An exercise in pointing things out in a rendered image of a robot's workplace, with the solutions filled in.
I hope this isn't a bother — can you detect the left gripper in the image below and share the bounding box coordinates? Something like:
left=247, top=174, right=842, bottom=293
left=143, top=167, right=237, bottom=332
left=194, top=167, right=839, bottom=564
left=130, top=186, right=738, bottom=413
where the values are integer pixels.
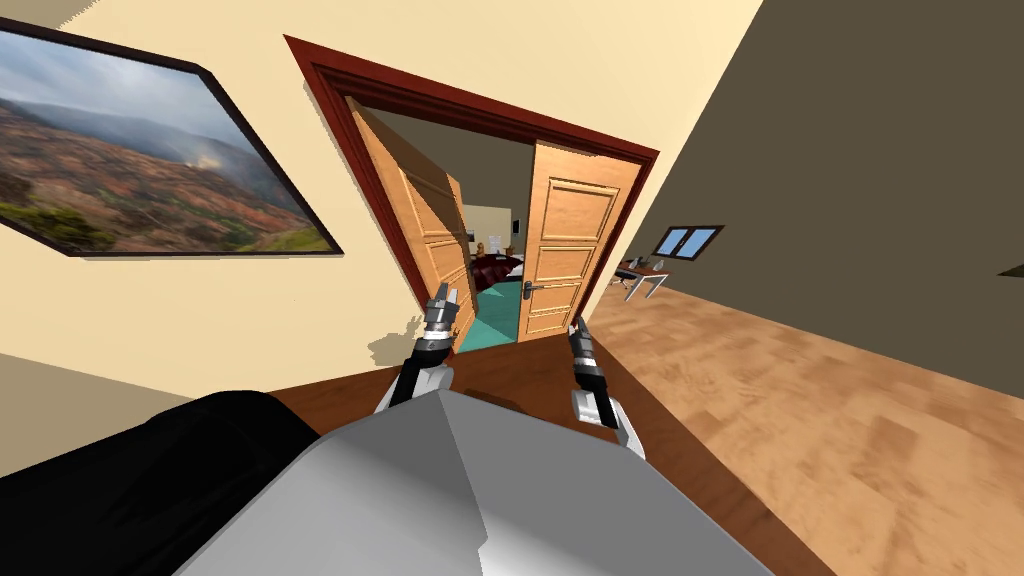
left=423, top=281, right=461, bottom=337

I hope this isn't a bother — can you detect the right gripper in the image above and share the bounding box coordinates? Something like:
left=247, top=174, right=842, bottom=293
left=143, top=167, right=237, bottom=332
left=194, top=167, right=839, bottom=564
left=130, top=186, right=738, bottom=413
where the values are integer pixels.
left=567, top=316, right=599, bottom=361

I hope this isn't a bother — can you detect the dark red bed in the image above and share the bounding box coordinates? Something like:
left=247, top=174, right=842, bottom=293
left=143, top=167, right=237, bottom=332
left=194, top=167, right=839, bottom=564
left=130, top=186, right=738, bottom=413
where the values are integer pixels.
left=470, top=252, right=526, bottom=295

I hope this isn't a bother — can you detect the brown desk with white legs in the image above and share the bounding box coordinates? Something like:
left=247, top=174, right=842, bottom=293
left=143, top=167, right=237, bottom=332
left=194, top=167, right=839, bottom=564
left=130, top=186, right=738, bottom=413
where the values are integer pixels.
left=611, top=255, right=674, bottom=305

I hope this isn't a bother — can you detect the dark framed window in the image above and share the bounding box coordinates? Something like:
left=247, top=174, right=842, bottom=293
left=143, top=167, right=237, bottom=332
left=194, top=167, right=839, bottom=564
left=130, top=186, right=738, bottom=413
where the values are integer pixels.
left=651, top=224, right=726, bottom=263

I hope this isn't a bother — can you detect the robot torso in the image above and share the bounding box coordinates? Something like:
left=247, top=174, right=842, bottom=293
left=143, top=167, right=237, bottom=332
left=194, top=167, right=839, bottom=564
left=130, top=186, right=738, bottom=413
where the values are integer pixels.
left=171, top=388, right=774, bottom=576

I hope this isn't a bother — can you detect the framed landscape picture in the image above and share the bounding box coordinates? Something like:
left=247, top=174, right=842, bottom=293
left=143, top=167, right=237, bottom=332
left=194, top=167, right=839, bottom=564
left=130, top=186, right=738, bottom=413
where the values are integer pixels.
left=0, top=16, right=346, bottom=260

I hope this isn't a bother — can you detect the wooden door leaf without handle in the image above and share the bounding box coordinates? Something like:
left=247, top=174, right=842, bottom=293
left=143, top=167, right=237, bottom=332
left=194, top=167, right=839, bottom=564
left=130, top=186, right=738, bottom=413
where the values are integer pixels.
left=345, top=96, right=481, bottom=354

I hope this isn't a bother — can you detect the wooden door leaf with handle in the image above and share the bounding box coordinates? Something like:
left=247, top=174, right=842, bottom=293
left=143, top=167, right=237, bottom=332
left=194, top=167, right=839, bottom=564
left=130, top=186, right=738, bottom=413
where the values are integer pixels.
left=517, top=139, right=645, bottom=345

